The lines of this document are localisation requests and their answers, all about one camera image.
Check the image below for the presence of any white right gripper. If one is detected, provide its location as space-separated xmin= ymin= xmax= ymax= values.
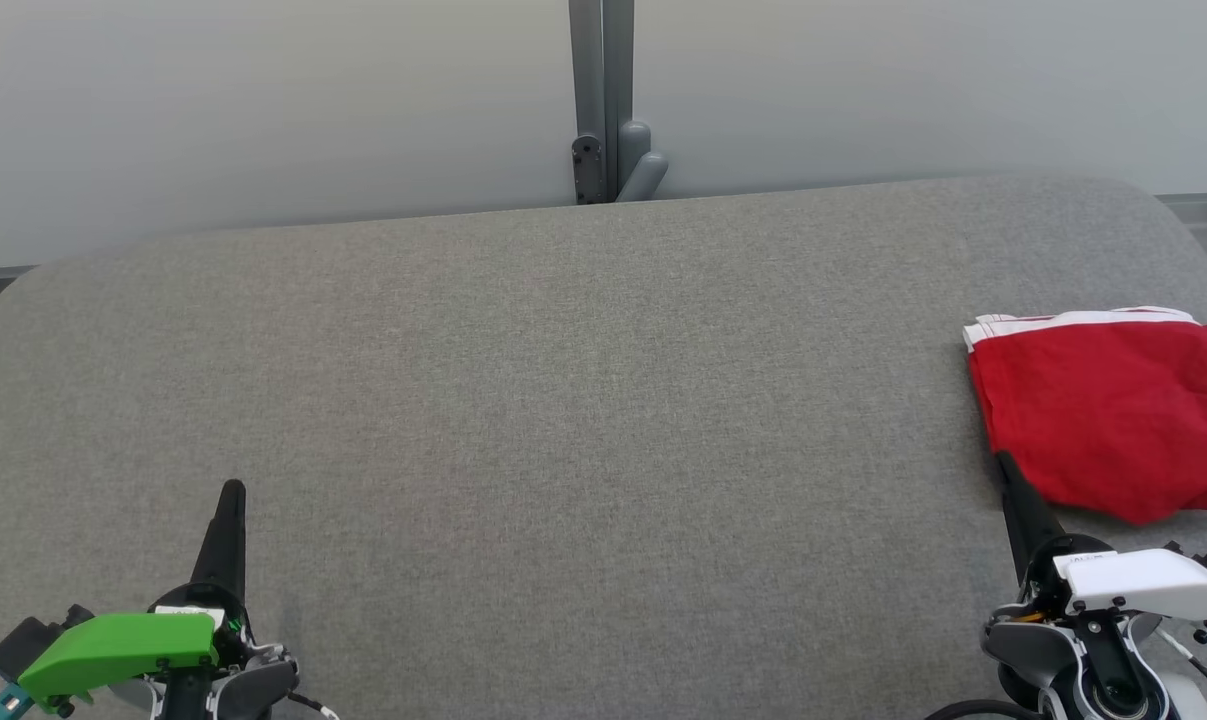
xmin=996 ymin=452 xmax=1207 ymax=691

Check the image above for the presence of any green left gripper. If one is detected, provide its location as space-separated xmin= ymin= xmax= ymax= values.
xmin=18 ymin=480 xmax=264 ymax=720

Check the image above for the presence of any red shorts white hem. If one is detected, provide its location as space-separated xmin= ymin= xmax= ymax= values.
xmin=968 ymin=320 xmax=1207 ymax=526

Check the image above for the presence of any grey fabric sofa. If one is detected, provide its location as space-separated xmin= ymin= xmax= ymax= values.
xmin=0 ymin=178 xmax=1207 ymax=720

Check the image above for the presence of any black cable on floor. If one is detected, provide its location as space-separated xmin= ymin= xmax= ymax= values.
xmin=925 ymin=700 xmax=1016 ymax=720

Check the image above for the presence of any grey rounded post handle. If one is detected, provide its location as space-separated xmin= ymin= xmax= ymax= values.
xmin=615 ymin=120 xmax=670 ymax=203

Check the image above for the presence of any grey metal partition post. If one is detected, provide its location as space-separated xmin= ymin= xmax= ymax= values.
xmin=568 ymin=0 xmax=636 ymax=204

